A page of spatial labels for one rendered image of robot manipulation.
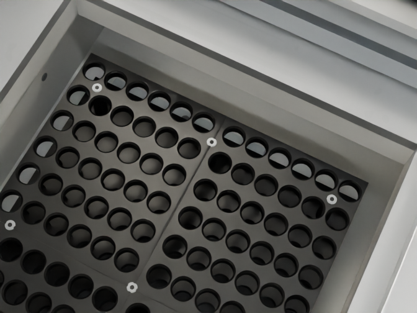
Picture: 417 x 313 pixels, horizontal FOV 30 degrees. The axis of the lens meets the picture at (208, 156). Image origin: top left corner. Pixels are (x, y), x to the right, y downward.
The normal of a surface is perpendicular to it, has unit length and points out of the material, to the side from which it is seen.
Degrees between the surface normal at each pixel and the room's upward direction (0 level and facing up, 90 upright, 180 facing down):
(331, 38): 90
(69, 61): 90
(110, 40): 0
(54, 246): 0
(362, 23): 90
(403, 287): 0
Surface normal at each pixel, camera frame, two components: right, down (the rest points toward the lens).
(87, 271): 0.04, -0.39
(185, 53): -0.44, 0.82
